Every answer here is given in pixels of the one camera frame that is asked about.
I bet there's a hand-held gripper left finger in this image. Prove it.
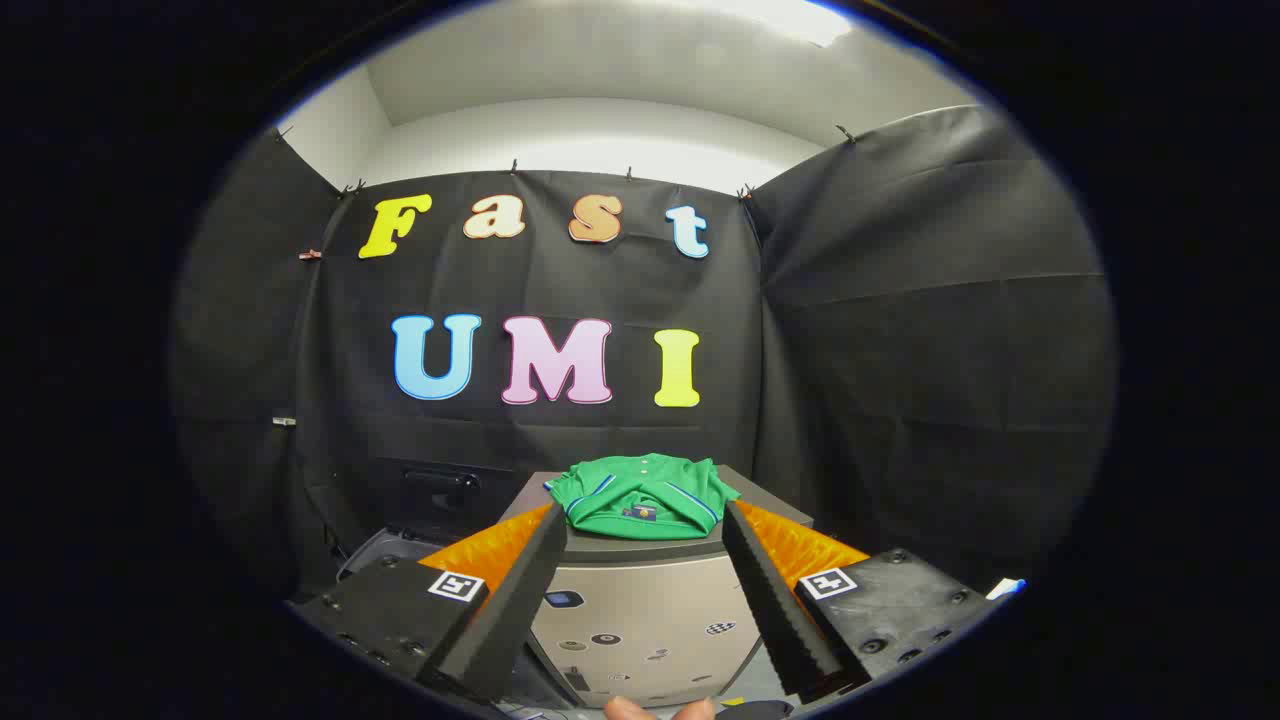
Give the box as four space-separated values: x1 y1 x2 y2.
293 503 568 703

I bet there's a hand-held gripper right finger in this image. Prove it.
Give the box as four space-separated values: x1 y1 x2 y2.
721 499 1002 703

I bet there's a grey washing machine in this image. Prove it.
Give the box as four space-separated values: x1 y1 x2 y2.
335 458 549 589

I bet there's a green polo shirt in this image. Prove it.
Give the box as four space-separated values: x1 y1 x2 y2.
543 453 743 542

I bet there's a grey cabinet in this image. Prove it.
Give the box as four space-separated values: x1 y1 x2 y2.
498 465 816 711

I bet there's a black backdrop cloth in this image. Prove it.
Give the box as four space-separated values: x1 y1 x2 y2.
170 105 1116 603

